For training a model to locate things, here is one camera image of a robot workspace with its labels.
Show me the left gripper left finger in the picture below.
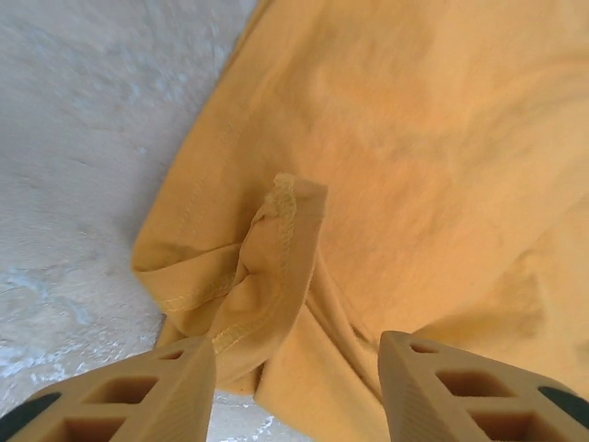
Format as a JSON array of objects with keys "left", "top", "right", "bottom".
[{"left": 0, "top": 334, "right": 216, "bottom": 442}]

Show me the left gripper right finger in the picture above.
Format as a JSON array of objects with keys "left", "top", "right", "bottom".
[{"left": 377, "top": 330, "right": 589, "bottom": 442}]

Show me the yellow t-shirt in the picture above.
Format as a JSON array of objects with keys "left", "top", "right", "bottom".
[{"left": 132, "top": 0, "right": 589, "bottom": 442}]

